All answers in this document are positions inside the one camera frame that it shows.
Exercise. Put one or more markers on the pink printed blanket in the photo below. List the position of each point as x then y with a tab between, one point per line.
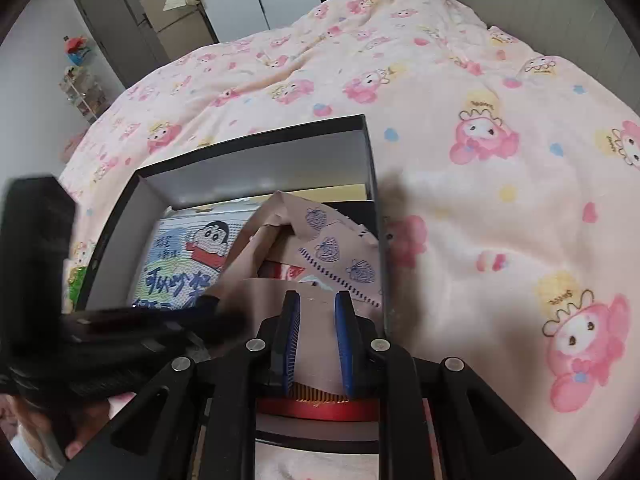
500	185

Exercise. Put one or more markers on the cartoon craft kit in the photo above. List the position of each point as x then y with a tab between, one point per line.
185	255

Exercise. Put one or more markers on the beige patterned paper bag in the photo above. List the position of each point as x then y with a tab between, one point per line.
320	250

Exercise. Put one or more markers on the grey door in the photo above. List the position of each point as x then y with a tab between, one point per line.
115	25

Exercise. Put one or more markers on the yellow envelope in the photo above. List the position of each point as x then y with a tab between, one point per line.
325	192

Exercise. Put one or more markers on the black cardboard box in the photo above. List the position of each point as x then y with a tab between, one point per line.
250	160

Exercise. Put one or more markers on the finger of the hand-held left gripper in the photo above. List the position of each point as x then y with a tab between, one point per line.
165	325

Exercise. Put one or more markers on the green packet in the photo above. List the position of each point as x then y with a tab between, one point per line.
77	282

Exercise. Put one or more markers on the red printed poster card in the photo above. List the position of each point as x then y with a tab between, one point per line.
320	410

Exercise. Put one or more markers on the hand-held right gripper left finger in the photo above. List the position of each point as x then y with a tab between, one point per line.
290	345

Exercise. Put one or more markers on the beige sofa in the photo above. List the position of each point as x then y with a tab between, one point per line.
530	15

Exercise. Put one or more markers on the brown cabinet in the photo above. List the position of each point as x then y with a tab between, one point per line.
175	20

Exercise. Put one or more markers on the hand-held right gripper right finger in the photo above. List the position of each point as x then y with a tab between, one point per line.
345	345

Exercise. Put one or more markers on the person's left hand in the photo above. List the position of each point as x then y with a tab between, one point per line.
65	425

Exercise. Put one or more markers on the white storage shelf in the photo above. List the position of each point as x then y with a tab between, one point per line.
85	90

